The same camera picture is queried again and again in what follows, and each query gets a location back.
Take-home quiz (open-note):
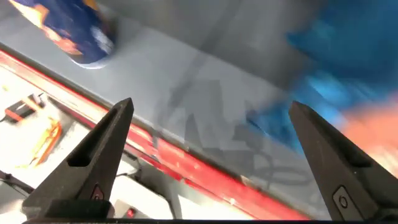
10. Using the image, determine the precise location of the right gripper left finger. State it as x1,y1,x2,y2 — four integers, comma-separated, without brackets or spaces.
21,97,135,219

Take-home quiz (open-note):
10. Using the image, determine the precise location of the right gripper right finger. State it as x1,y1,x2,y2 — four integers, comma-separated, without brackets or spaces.
288,100,398,222

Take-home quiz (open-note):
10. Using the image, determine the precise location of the blue orange snack pack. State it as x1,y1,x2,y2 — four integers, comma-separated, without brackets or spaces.
7,0,118,70
247,0,398,179

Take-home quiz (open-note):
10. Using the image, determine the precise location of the black cable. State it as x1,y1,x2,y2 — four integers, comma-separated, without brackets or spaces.
116,149,184,220

